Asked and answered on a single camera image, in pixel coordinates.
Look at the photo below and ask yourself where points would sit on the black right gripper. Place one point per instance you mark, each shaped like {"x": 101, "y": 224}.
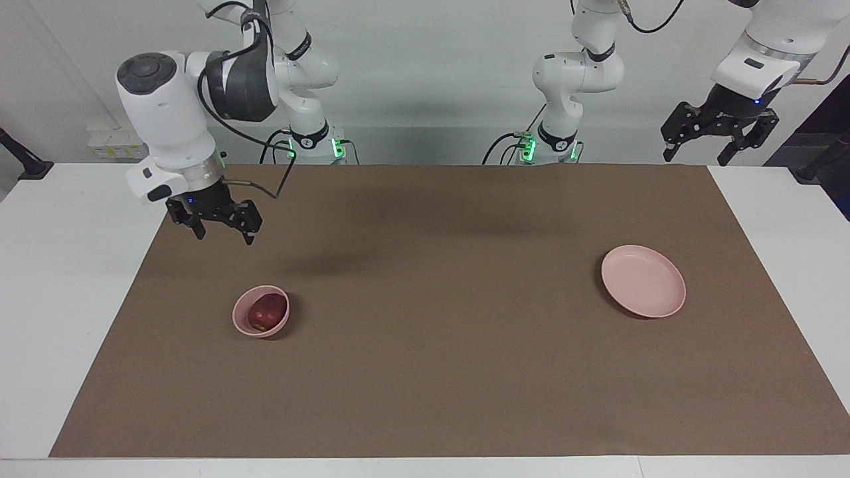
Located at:
{"x": 209, "y": 202}

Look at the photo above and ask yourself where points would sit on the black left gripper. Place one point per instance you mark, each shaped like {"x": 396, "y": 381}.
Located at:
{"x": 730, "y": 109}

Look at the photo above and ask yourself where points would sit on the red apple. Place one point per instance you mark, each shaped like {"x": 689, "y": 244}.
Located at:
{"x": 267, "y": 312}

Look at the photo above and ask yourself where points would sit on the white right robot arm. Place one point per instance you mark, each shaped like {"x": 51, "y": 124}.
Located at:
{"x": 159, "y": 113}

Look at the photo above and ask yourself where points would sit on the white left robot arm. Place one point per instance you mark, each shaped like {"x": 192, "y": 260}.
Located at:
{"x": 578, "y": 73}

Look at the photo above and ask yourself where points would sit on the pink bowl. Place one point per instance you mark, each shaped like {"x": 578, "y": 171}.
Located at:
{"x": 240, "y": 318}

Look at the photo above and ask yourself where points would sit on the pink plate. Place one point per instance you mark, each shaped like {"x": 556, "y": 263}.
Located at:
{"x": 643, "y": 280}

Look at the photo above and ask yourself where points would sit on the black clamp stand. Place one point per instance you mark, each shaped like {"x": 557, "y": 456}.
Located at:
{"x": 30, "y": 166}
{"x": 823, "y": 162}

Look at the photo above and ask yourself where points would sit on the dark side panel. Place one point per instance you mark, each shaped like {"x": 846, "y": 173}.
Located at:
{"x": 830, "y": 113}

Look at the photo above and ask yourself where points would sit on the brown table mat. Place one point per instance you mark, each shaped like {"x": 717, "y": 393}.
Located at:
{"x": 425, "y": 372}

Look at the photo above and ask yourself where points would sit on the white wall socket box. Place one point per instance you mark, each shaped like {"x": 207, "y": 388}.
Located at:
{"x": 113, "y": 143}

